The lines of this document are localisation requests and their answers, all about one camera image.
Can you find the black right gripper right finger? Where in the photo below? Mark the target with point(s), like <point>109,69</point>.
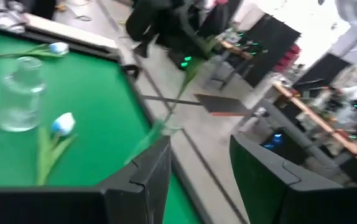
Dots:
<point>290,199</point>

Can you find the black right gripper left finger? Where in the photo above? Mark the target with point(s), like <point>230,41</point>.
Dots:
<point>72,207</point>

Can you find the white artificial tulip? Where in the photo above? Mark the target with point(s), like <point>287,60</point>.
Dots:
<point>63,124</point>
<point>58,48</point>

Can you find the black artificial tulip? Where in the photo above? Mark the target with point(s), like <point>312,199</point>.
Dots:
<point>194,70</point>

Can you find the ribbed glass vase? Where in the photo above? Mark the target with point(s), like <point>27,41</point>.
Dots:
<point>20,102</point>

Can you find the wooden workbench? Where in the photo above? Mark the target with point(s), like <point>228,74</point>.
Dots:
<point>236,49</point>
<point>318,121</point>

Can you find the green table mat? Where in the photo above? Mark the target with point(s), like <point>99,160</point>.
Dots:
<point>97,102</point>

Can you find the black floor plate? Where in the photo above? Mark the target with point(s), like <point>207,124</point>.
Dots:
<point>222,104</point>

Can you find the red storage bins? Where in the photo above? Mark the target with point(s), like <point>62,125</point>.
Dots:
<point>287,59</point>

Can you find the person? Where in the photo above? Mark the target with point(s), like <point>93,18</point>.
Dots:
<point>149,25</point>

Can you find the person's foot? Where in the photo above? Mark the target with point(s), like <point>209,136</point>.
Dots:
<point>6,18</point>

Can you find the black wall panel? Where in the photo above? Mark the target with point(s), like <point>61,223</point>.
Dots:
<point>271,46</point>

